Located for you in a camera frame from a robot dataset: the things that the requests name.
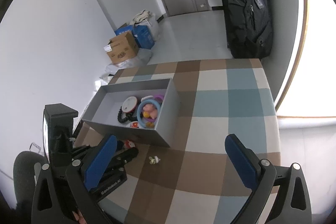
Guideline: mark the black camera module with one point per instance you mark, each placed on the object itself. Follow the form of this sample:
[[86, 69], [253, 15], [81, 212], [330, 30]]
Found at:
[[58, 122]]

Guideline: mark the yellow flower hair clip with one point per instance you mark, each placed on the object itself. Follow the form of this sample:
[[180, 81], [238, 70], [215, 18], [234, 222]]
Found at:
[[154, 160]]

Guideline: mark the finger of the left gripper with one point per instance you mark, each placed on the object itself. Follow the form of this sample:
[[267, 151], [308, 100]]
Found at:
[[82, 151], [118, 162]]

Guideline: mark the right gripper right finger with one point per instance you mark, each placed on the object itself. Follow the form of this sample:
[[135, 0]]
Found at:
[[292, 203]]

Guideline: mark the red white ring bangle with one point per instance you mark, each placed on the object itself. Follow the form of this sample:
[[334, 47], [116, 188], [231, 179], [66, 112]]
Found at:
[[130, 104]]

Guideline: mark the grey shallow storage box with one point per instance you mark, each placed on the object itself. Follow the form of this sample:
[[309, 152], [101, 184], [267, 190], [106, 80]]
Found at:
[[104, 113]]

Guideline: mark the pink orange toy charm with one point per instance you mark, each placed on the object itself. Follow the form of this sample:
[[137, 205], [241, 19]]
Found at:
[[149, 111]]

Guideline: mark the white round badge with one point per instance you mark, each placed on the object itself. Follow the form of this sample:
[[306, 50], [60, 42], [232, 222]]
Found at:
[[134, 124]]

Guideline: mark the brown cardboard box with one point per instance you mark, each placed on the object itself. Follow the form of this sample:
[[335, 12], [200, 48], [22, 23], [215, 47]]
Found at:
[[121, 48]]

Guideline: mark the blue ring bangle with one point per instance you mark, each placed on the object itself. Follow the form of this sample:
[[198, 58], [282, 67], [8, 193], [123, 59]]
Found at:
[[147, 123]]

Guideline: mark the red clear hair clip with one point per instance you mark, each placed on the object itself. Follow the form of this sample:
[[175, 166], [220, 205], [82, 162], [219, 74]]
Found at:
[[128, 144]]

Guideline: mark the grey plastic parcel bag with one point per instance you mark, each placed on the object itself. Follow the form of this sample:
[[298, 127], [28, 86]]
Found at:
[[142, 59]]

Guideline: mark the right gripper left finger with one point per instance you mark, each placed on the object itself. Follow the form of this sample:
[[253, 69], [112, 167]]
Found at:
[[47, 209]]

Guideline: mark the black backpack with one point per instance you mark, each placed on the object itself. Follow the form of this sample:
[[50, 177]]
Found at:
[[249, 28]]

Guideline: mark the blue cardboard box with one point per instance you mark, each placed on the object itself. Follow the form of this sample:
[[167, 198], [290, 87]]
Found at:
[[142, 35]]

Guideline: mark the white plastic parcel bag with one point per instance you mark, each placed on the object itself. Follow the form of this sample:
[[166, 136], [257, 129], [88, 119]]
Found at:
[[103, 80]]

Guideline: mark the beige cloth bag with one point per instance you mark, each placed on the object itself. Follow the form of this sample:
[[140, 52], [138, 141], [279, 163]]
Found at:
[[140, 17]]

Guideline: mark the purple ring bangle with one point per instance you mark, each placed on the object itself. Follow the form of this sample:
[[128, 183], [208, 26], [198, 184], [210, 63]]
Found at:
[[159, 98]]

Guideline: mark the checkered tablecloth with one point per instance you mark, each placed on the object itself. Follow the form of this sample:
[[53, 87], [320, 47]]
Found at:
[[195, 182]]

